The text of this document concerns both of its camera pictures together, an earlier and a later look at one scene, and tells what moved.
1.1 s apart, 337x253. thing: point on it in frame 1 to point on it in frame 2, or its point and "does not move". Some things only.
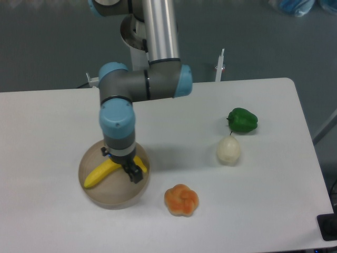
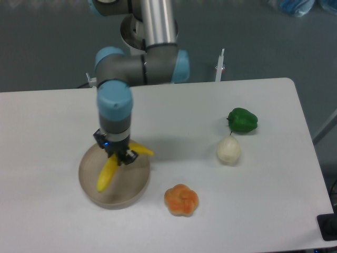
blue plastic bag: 301,8 does not move
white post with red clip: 220,67 does not move
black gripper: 134,171 to 119,148
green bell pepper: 240,119 does not move
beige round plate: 112,189 does not move
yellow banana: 108,166 to 110,167
